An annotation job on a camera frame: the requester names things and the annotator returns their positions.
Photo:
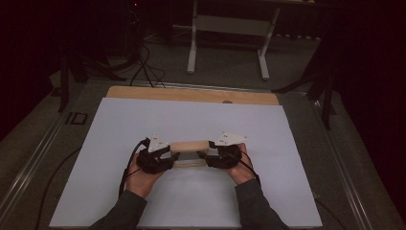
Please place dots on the black metal stand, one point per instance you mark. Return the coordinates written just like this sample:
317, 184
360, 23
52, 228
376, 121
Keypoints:
325, 92
65, 73

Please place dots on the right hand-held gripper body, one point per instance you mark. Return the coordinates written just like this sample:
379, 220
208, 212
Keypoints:
225, 158

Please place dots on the wooden picture frame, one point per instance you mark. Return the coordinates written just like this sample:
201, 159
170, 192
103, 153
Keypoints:
188, 147

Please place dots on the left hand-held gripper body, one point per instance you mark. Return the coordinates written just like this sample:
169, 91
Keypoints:
153, 163

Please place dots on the white metal desk frame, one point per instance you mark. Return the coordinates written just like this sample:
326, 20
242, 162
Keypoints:
231, 25

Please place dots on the person's right hand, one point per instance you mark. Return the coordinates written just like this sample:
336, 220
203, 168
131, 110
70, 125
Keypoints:
244, 171

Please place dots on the black rectangular floor bracket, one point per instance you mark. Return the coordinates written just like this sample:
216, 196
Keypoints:
76, 118

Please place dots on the person's left hand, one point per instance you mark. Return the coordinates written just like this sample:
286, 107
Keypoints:
140, 182

